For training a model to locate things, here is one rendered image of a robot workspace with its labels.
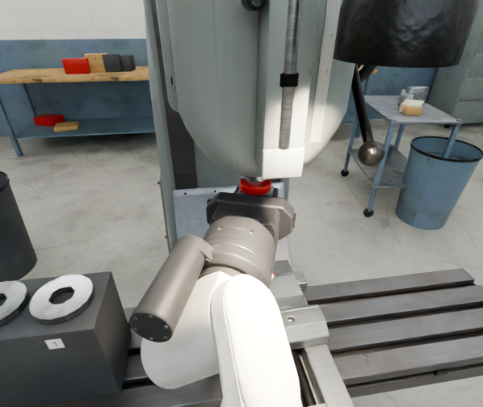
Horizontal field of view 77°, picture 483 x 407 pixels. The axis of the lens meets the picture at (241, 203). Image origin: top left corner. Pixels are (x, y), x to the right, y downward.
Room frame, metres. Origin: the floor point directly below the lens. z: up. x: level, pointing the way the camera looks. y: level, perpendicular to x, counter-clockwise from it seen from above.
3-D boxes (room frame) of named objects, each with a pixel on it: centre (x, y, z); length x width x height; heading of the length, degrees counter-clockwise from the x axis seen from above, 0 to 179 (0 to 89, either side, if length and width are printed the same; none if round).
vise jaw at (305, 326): (0.34, -0.09, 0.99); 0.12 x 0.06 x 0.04; 100
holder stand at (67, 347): (0.32, 0.33, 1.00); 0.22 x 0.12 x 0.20; 98
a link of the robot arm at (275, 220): (0.30, 0.00, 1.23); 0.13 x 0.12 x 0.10; 78
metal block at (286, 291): (0.40, -0.08, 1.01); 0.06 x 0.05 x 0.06; 100
